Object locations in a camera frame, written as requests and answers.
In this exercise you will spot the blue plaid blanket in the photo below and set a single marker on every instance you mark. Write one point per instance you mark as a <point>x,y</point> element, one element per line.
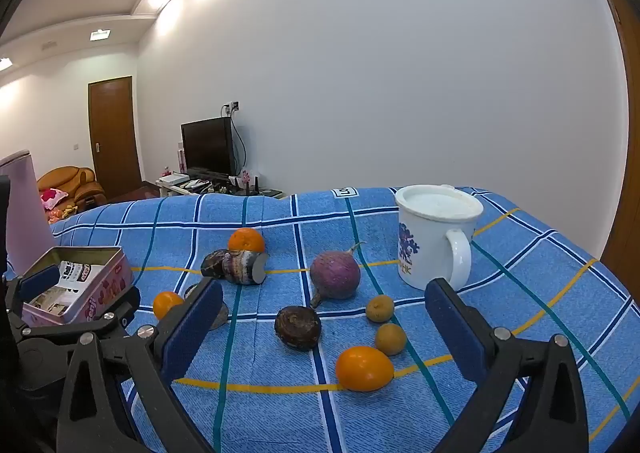
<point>500,273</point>

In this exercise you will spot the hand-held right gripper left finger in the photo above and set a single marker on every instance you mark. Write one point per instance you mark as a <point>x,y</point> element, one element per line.
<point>192,328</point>

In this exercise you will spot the white television stand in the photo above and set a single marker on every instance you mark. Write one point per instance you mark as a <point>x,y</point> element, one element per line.
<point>180,189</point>

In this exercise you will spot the pink floral cushion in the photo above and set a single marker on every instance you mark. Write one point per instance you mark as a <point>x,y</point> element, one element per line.
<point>52,197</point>

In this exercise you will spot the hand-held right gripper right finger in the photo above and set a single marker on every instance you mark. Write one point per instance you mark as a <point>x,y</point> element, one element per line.
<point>455,328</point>

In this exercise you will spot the printed paper leaflet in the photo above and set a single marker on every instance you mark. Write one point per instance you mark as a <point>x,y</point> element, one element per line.
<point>75,274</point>

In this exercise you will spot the black router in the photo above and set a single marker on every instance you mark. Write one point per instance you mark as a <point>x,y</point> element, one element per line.
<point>256,185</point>

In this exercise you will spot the square ceiling light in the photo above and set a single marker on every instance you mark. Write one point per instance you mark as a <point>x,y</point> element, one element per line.
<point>100,34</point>
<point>5,63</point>

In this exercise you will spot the white flat box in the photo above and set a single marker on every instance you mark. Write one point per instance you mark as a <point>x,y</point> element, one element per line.
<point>174,178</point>

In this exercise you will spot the orange leather sofa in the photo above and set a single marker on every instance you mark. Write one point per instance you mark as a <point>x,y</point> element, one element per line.
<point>75,180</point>

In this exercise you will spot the lilac cylindrical container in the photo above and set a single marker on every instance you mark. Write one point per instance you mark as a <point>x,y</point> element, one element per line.
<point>25,213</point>

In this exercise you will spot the brown wooden door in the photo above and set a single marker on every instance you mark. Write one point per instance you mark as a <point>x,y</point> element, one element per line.
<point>114,138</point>

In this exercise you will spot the bumpy orange tangerine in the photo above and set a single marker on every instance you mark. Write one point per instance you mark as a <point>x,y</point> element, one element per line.
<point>246,240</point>

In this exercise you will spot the small round orange kumquat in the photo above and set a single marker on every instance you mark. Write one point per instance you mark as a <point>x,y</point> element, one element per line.
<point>167,305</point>

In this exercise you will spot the pink gift bag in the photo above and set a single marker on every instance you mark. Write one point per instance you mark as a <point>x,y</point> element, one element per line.
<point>183,158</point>

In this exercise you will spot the dark brown water chestnut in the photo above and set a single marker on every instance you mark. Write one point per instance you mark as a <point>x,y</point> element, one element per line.
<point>212,264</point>
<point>297,328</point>

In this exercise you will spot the black flat television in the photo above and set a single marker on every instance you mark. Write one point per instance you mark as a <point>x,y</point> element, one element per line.
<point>207,145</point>

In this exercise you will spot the purple round radish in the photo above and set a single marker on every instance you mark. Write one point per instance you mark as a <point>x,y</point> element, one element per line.
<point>335,277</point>

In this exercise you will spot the white wall socket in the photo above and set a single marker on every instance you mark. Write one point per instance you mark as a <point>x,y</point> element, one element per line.
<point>231,107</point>

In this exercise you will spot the striped taro chunk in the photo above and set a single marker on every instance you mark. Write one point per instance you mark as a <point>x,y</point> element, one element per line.
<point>225,316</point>
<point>242,267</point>

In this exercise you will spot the white mug with blue print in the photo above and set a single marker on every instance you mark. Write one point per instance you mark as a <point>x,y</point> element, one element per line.
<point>425,253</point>

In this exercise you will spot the tan longan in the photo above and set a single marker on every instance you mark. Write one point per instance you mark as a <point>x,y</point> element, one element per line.
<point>379,309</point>
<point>390,339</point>

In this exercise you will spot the pink tin box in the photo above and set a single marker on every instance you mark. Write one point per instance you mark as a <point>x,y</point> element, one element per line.
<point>107,290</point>

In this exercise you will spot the oval orange kumquat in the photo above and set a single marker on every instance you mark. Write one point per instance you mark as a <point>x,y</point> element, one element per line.
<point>364,369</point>

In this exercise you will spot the white mug lid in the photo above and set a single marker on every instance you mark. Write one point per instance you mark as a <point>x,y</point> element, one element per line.
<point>437,205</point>

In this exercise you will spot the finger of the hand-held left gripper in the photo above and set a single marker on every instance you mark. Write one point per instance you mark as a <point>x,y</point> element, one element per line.
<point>122,313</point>
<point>40,280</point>

